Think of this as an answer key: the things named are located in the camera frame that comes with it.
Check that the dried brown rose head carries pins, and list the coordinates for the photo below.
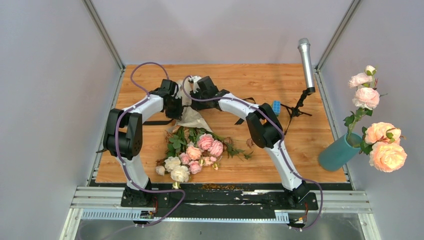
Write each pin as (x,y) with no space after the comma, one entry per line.
(250,143)

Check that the brown kraft wrapping paper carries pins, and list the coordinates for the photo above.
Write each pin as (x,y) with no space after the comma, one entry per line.
(190,117)

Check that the rose bouquet with green leaves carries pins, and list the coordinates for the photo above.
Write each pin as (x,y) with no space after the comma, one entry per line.
(191,149)

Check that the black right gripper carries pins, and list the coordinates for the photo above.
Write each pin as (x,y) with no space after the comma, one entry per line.
(198,106)

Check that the silver microphone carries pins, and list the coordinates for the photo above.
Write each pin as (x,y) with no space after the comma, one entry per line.
(304,50)

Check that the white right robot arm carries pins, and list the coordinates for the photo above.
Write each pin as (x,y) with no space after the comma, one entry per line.
(264,127)

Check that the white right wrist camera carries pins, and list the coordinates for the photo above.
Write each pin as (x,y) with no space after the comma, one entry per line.
(194,81)

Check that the white slotted cable duct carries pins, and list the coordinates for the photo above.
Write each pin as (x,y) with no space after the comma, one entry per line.
(143,215)

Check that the teal ceramic vase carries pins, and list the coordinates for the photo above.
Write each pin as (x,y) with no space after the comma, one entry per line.
(340,152)

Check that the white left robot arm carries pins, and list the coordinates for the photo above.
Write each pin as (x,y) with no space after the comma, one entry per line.
(123,136)

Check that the blue toy brick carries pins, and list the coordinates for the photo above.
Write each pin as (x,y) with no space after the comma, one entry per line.
(276,107)

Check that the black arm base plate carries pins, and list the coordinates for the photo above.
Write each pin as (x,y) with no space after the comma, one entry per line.
(219,200)

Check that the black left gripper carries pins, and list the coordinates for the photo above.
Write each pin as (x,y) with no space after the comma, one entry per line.
(177,115)

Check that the peach roses in vase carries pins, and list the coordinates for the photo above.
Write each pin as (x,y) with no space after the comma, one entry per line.
(380,141)

